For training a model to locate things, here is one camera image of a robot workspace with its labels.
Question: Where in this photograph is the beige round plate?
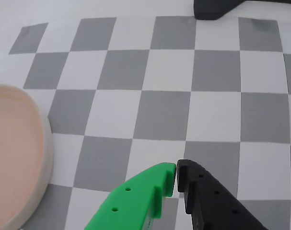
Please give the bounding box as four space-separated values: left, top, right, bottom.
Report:
0 84 54 230

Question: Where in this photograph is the black camera stand foot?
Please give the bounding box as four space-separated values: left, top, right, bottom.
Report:
193 0 291 21

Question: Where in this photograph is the grey white checkered mat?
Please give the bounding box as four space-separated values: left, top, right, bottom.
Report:
8 16 291 230

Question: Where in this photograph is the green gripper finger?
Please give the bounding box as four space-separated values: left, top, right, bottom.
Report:
84 162 177 230

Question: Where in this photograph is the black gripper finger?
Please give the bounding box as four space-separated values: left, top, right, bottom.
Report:
175 159 270 230

